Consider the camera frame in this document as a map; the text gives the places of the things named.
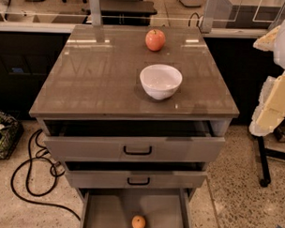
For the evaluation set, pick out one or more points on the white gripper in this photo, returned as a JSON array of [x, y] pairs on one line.
[[270, 110]]

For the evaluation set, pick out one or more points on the orange fruit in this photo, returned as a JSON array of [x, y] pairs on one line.
[[138, 221]]

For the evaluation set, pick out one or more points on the grey drawer cabinet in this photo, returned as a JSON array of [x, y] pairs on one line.
[[94, 88]]

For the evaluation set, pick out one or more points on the bottom grey drawer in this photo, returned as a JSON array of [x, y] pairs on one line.
[[110, 208]]

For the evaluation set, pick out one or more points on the grey drawer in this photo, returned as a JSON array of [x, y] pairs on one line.
[[110, 208], [204, 148], [134, 174]]

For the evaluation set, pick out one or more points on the top grey drawer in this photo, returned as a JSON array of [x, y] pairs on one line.
[[204, 148]]

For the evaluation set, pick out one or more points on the middle grey drawer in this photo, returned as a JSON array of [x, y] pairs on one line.
[[134, 174]]

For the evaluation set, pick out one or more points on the black stand with wheel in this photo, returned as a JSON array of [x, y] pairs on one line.
[[265, 153]]

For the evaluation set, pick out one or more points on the white ceramic bowl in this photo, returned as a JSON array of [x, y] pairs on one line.
[[160, 81]]

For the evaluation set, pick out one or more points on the red apple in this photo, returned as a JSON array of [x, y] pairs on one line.
[[155, 40]]

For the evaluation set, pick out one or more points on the black background table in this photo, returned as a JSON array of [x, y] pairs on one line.
[[135, 12]]

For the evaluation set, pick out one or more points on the basket with green items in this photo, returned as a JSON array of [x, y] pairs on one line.
[[11, 131]]

